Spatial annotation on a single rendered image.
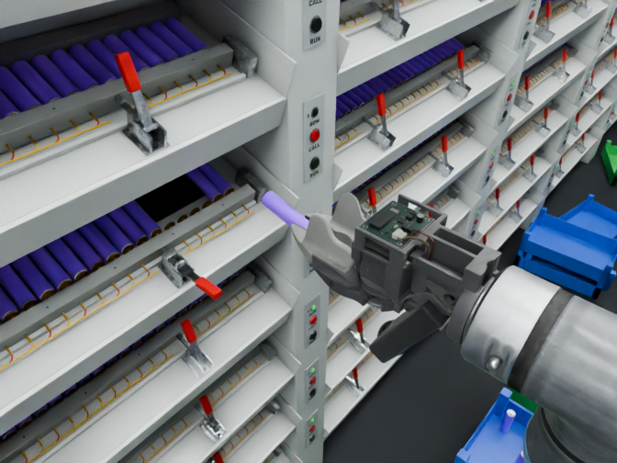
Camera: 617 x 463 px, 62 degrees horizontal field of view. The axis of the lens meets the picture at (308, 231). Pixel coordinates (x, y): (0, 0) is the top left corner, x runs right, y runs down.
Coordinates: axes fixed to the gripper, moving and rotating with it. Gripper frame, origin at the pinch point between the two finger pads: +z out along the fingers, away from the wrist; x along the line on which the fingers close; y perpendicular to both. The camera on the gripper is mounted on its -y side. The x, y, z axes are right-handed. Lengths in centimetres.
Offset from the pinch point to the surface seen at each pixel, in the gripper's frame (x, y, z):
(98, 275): 16.7, -5.4, 17.3
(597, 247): -146, -90, -13
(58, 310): 22.3, -6.0, 16.3
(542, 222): -146, -89, 8
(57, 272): 19.9, -4.7, 20.4
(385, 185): -45, -25, 19
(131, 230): 10.0, -4.7, 20.6
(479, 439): -33, -66, -18
